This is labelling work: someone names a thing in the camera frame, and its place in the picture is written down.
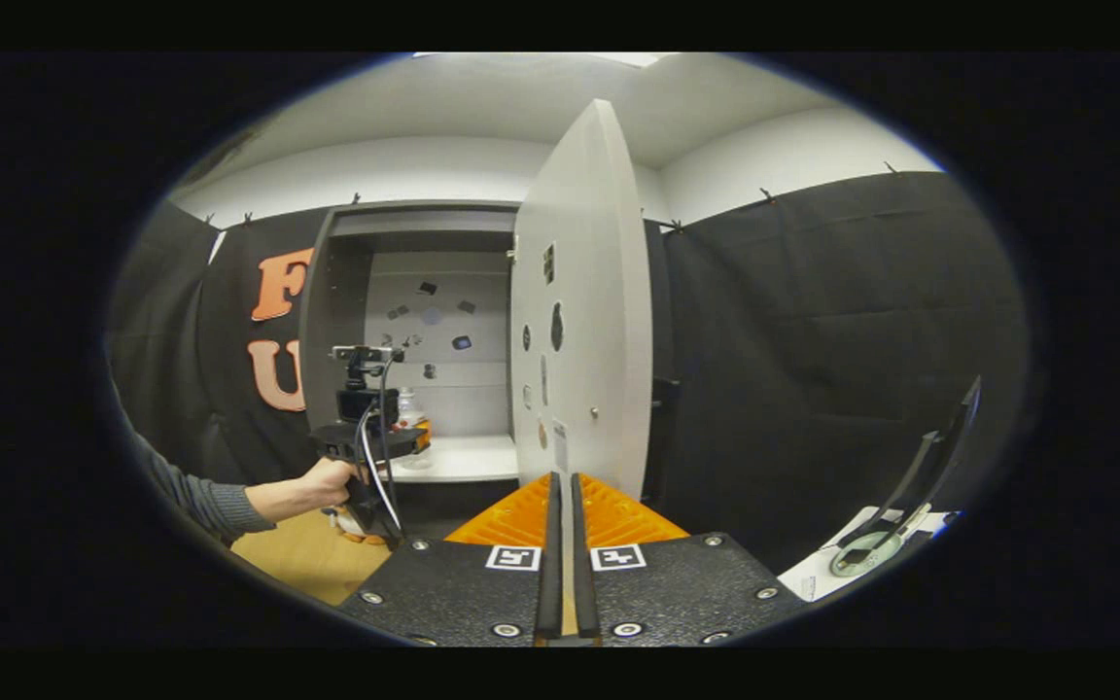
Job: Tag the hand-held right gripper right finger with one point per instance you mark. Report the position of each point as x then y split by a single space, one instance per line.
677 593

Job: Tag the clear plastic bottle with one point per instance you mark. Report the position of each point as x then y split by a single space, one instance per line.
408 403

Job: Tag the white cabinet shelf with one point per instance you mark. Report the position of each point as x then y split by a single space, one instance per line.
463 457

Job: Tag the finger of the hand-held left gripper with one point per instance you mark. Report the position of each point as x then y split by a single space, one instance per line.
422 435

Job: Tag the black stand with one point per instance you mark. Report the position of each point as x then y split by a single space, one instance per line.
910 481

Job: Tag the grey cabinet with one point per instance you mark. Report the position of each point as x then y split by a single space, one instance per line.
327 321

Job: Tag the black backdrop cloth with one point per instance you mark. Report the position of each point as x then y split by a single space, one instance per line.
832 340

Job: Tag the penguin plush toy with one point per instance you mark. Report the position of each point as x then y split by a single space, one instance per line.
351 527

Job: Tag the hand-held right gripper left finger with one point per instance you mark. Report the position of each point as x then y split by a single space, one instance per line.
463 593

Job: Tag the ceiling light strip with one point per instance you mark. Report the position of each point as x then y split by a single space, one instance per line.
638 57

